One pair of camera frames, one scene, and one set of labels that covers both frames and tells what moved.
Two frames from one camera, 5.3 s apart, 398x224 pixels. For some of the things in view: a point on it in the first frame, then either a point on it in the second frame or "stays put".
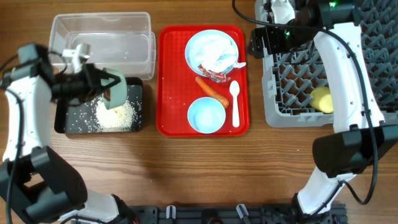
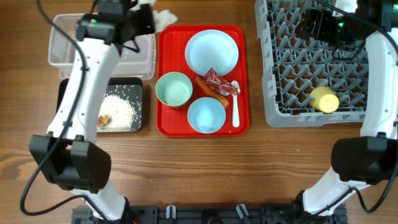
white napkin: [215, 53] to [162, 18]
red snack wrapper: [218, 77] to [222, 86]
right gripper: [268, 33] to [323, 18]
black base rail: [229, 214] stays put
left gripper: [92, 74] to [147, 27]
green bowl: [107, 94] to [174, 89]
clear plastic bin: [124, 41] stays put
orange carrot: [211, 92] stays put
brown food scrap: [107, 94] to [103, 121]
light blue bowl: [206, 115] stays put
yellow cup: [322, 99] stays put
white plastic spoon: [234, 89] stays put
